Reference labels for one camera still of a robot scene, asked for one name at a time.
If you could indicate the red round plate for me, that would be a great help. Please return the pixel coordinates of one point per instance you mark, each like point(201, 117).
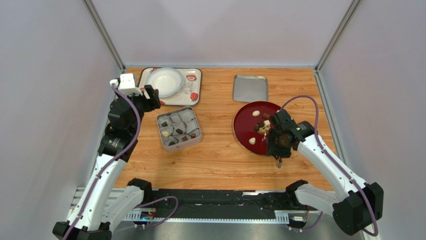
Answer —
point(246, 126)

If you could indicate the white ceramic bowl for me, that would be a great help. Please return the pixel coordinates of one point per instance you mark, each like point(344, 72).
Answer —
point(168, 81)

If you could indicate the silver tin lid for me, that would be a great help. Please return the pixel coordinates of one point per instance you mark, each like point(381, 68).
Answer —
point(250, 88)

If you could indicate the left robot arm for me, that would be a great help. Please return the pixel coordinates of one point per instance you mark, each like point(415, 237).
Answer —
point(92, 218)

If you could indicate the white oval chocolate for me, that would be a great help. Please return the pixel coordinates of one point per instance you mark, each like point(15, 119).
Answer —
point(256, 113)

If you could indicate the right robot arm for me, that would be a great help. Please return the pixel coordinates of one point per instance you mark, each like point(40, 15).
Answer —
point(353, 203)

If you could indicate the strawberry pattern square tray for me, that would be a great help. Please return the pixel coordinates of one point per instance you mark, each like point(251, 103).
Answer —
point(180, 98)

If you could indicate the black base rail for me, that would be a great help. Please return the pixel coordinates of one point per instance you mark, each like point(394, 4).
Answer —
point(222, 206)

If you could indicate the white cube chocolate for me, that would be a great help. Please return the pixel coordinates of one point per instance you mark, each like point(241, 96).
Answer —
point(266, 123)

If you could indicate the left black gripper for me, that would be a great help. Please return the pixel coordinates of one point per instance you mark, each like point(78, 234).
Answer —
point(150, 104)

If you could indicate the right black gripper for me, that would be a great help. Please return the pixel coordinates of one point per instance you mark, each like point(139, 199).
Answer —
point(276, 148)

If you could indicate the metal tongs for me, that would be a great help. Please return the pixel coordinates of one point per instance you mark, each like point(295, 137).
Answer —
point(278, 161)

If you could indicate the white heart chocolate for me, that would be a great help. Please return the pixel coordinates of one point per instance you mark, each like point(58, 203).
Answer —
point(252, 141)

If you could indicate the square chocolate tin box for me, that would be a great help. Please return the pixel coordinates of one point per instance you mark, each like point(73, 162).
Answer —
point(185, 119)

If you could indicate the white chocolate piece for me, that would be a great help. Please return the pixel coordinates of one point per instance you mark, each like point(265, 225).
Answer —
point(165, 134)

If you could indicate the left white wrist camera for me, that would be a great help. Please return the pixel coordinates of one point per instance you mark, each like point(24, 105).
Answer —
point(127, 84)

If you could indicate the small clear glass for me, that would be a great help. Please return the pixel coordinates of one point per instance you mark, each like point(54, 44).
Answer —
point(187, 87)

